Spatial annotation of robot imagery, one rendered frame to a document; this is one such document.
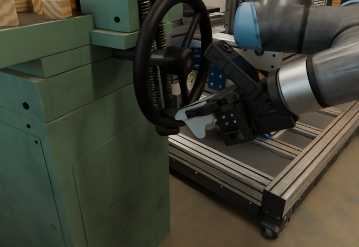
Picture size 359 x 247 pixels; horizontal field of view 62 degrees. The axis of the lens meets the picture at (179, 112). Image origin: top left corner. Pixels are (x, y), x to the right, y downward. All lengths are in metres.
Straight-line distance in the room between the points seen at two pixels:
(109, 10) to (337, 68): 0.44
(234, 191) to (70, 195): 0.75
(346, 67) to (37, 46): 0.49
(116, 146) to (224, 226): 0.71
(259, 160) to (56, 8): 1.05
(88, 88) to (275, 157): 0.97
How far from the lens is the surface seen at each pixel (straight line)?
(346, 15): 0.50
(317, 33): 0.49
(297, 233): 1.42
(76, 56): 0.66
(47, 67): 0.62
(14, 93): 0.70
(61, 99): 0.66
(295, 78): 0.42
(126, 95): 0.80
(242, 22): 0.50
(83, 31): 0.67
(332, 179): 1.77
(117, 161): 0.84
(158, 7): 0.55
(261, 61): 1.02
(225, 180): 1.32
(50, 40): 0.62
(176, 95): 0.96
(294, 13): 0.50
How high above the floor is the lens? 0.99
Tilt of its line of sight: 26 degrees down
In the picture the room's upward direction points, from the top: straight up
